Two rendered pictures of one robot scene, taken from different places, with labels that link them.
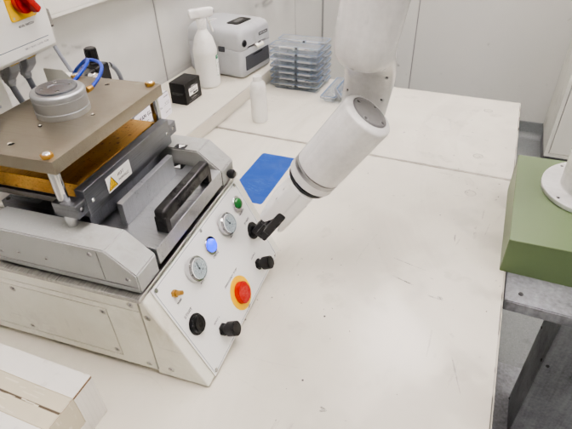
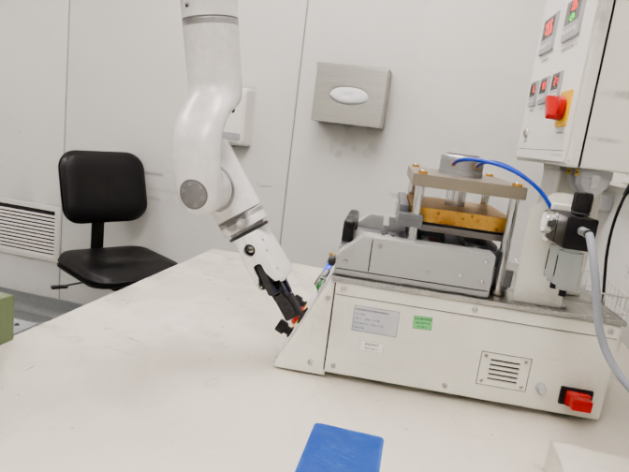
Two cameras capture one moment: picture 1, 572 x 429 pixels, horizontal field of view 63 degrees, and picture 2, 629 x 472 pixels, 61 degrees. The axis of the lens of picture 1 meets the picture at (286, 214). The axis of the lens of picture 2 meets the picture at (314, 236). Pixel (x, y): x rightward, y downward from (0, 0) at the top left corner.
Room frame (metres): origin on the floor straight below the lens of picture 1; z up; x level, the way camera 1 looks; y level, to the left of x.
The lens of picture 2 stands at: (1.59, -0.13, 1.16)
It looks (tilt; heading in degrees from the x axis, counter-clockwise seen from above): 11 degrees down; 167
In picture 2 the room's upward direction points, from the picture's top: 7 degrees clockwise
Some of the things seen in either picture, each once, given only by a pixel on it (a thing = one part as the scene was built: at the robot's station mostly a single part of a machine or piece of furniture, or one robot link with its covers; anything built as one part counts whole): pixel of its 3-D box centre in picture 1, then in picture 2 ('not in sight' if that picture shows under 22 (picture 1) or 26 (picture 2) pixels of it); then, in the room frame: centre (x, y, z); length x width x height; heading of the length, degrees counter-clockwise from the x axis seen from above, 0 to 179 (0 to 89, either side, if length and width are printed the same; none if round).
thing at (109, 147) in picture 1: (77, 136); (455, 201); (0.68, 0.33, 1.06); 0.22 x 0.17 x 0.10; 161
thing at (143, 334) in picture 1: (118, 241); (431, 318); (0.69, 0.32, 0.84); 0.53 x 0.37 x 0.17; 71
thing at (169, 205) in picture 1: (185, 193); (351, 224); (0.61, 0.16, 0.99); 0.15 x 0.02 x 0.04; 161
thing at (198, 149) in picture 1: (169, 156); (408, 261); (0.78, 0.22, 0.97); 0.26 x 0.05 x 0.07; 71
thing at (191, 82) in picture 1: (185, 88); not in sight; (1.46, 0.31, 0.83); 0.09 x 0.06 x 0.07; 155
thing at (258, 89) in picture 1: (258, 98); not in sight; (1.37, 0.07, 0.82); 0.05 x 0.05 x 0.14
